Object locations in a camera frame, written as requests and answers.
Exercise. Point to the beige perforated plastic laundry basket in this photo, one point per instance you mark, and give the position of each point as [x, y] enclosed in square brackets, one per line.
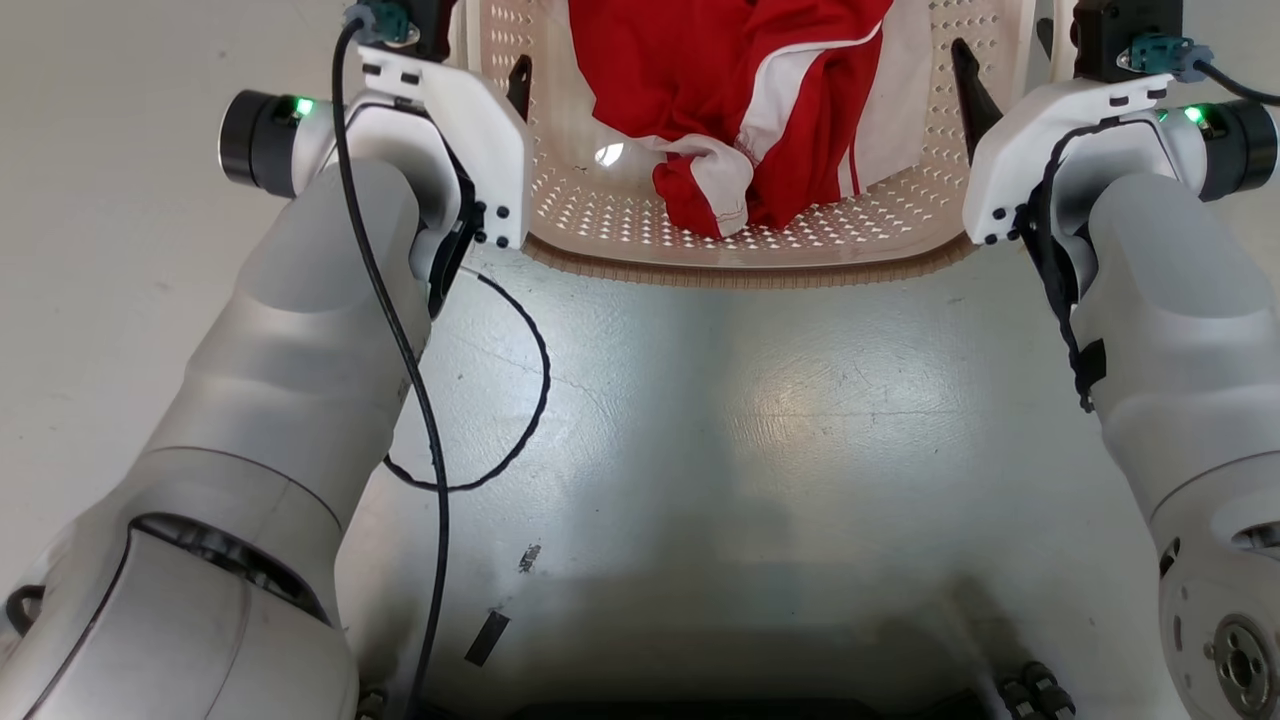
[620, 215]

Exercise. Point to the black tape strip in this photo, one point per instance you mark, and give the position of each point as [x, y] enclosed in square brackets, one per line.
[487, 638]

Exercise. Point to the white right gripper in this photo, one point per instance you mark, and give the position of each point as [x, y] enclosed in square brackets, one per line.
[1010, 150]

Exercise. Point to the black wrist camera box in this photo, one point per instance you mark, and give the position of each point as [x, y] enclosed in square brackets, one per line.
[1110, 35]
[432, 25]

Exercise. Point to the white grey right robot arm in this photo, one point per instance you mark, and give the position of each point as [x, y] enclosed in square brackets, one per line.
[1180, 330]

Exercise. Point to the red and white garment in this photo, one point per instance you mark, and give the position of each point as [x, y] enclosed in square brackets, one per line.
[700, 80]

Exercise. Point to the dark robot base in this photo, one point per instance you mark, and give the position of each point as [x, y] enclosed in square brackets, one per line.
[1035, 692]

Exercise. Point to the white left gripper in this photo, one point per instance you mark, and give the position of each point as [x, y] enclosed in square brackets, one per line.
[490, 150]

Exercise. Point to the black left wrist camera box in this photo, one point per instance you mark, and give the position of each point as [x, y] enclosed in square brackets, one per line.
[432, 25]

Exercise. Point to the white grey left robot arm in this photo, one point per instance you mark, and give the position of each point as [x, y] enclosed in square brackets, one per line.
[260, 370]

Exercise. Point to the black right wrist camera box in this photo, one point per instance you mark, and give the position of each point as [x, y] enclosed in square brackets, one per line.
[1110, 35]

